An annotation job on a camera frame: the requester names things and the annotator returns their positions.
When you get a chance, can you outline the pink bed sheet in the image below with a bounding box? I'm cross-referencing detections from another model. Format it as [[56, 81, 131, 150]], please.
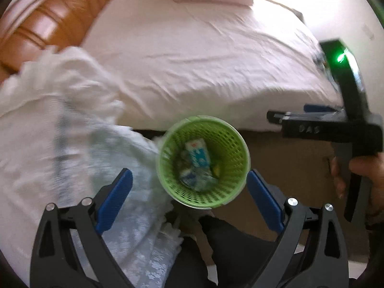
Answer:
[[81, 0, 343, 133]]

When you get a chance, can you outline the person's dark trouser leg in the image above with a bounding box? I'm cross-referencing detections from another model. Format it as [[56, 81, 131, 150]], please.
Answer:
[[172, 215, 280, 288]]

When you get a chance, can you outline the green plastic waste basket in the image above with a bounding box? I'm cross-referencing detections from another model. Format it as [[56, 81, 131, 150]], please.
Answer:
[[155, 115, 251, 210]]

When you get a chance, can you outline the person's right hand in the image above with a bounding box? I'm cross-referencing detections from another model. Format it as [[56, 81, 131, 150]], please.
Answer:
[[331, 153, 384, 226]]

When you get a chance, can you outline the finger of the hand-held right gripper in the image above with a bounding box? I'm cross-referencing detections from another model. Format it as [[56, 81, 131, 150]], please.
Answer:
[[303, 104, 343, 114], [267, 111, 290, 124]]

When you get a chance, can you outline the blue white packet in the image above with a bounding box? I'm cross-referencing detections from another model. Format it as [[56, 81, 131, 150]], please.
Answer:
[[179, 168, 217, 192]]

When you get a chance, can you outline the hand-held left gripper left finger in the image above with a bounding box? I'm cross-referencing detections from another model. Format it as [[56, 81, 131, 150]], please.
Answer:
[[30, 168, 134, 288]]

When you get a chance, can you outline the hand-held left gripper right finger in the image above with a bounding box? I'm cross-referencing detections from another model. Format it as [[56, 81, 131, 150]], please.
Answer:
[[246, 169, 350, 288]]

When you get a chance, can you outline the brown leather headboard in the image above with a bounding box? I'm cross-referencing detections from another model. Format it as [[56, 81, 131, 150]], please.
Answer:
[[0, 0, 116, 82]]

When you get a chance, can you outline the blue white carton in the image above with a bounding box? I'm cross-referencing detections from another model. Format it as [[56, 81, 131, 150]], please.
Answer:
[[184, 138, 212, 169]]

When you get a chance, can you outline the white lace tablecloth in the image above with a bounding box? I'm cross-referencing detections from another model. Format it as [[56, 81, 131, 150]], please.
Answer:
[[0, 46, 185, 288]]

